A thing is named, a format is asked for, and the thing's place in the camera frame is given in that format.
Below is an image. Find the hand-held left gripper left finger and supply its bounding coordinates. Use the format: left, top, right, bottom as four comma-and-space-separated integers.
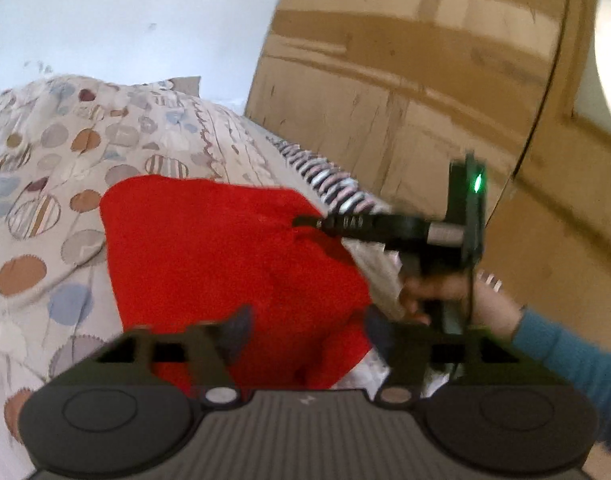
92, 304, 256, 411

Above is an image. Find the person's right hand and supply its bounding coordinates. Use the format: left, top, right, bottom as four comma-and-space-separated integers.
396, 272, 525, 342

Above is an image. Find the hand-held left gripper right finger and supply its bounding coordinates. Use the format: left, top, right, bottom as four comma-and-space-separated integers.
363, 307, 523, 408

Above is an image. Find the grey pillow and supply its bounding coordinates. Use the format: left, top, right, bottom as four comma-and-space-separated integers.
158, 76, 202, 100

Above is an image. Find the red fleece sweater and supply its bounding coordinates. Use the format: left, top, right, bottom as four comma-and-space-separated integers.
99, 175, 374, 392

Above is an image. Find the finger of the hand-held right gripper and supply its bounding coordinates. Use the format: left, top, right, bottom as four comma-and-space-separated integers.
335, 232, 422, 253
292, 214, 429, 235

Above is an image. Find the circle printed quilt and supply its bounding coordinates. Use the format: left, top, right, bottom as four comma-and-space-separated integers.
0, 75, 403, 480

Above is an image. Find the person's right forearm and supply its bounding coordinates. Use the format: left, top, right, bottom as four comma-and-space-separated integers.
508, 307, 611, 448

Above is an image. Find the wooden wardrobe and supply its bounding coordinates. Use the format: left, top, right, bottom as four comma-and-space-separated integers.
244, 0, 611, 348

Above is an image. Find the black white striped cloth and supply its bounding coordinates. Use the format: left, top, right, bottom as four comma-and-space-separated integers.
266, 137, 504, 292

